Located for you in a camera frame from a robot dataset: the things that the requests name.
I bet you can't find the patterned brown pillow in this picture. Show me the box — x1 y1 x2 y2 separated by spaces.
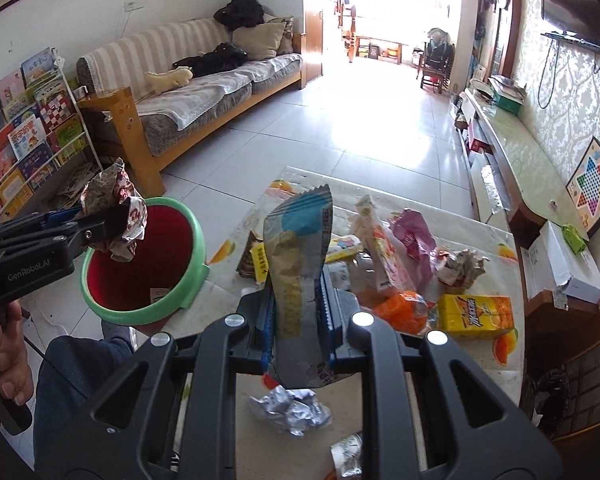
267 16 296 56

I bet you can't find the silver printed wrapper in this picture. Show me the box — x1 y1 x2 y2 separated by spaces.
329 432 366 478

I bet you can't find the black cable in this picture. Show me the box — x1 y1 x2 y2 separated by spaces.
536 39 562 109

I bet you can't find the beige pillow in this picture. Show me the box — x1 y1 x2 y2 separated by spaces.
231 21 287 61

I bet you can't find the orange plastic wrapper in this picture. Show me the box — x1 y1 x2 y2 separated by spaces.
372 290 438 336

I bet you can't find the wooden staircase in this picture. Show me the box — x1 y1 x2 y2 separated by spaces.
304 0 359 88

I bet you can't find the stack of papers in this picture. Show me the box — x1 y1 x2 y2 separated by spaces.
487 75 528 98

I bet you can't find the black television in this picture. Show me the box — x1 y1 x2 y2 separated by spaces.
540 0 600 56

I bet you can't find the row of children's books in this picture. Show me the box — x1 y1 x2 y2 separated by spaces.
0 47 88 228

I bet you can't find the dark bag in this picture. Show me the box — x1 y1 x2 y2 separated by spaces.
425 27 456 68

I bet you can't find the black garment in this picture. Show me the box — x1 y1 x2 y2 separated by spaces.
172 42 248 78

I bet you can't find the crumpled silver foil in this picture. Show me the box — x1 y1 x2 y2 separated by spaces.
249 385 332 437

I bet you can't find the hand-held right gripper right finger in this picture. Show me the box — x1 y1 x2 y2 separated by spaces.
321 266 567 480

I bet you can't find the white book rack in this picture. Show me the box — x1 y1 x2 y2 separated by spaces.
0 47 104 231

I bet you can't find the white plastic wrapper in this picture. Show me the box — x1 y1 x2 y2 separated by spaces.
330 255 376 292

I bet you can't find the red white wrapper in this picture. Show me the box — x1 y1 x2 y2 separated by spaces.
80 157 148 263

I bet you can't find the long wooden cabinet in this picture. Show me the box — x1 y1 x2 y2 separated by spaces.
450 87 600 361

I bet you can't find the yellow drink carton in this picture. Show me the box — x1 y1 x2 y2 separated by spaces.
437 294 513 338

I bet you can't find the white appliance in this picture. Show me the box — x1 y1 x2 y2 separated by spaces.
467 77 496 101

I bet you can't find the wooden lattice panel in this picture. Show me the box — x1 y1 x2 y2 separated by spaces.
550 310 600 461

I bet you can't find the printed paper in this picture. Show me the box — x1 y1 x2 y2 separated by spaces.
432 247 491 288

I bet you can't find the green packet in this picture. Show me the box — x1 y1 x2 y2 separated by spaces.
560 223 588 253

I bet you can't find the green box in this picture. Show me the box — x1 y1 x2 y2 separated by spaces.
492 91 525 113

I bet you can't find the wooden frame sofa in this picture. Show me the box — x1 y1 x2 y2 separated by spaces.
76 16 307 196

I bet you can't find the low wooden bench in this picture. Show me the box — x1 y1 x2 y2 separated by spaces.
355 37 403 64

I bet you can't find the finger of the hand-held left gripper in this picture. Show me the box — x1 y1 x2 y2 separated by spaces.
0 204 131 256
30 209 88 226

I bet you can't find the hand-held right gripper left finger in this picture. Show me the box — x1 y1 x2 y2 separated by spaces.
35 287 277 480

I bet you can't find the white cardboard box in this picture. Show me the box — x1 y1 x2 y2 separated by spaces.
519 220 600 313

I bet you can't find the fruit print tablecloth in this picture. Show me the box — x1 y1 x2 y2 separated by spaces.
170 165 526 480

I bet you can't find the pink snack box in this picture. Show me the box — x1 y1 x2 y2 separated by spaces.
355 195 416 296

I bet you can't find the striped sofa cover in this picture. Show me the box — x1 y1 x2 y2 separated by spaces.
77 17 236 96

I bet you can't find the star pattern game board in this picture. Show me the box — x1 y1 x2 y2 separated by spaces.
565 136 600 240

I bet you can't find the brown snack packet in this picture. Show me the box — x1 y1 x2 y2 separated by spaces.
236 230 261 277

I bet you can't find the cream plush toy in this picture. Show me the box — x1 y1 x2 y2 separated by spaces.
145 66 194 95

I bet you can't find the silver foil sheet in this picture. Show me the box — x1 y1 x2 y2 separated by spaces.
480 162 511 211

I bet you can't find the pink plastic bag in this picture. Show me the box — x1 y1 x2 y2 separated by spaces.
390 208 438 278

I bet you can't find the yellow white packet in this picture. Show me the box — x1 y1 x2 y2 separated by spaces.
325 234 363 263

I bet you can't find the person's left hand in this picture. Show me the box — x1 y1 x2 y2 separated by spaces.
0 300 34 407

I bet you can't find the blue grey snack wrapper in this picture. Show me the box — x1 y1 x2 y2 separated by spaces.
262 184 338 390

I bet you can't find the person's jeans leg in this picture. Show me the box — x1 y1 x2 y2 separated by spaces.
32 320 136 480

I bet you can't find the wooden chair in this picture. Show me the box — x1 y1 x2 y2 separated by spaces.
419 42 456 94

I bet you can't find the yellow snack packet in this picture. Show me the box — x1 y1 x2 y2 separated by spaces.
250 242 272 283

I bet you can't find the green-rimmed red bin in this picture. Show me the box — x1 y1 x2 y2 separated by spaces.
80 197 211 328

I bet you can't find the black clothes pile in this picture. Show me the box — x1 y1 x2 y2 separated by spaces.
214 0 265 30

